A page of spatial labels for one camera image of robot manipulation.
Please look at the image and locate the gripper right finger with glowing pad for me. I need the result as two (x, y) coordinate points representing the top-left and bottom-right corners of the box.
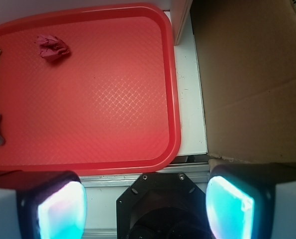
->
(206, 162), (296, 239)

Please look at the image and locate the crumpled red paper ball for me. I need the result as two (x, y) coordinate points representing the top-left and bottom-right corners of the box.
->
(35, 34), (70, 62)

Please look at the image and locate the brown cardboard sheet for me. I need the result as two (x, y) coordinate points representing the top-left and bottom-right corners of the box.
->
(191, 0), (296, 162)

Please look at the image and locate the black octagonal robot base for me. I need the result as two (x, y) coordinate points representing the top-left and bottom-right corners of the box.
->
(116, 172), (212, 239)

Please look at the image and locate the red plastic tray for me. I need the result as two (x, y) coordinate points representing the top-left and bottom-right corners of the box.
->
(0, 3), (181, 175)

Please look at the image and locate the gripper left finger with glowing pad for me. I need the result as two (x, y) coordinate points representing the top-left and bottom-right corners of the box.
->
(0, 170), (87, 239)

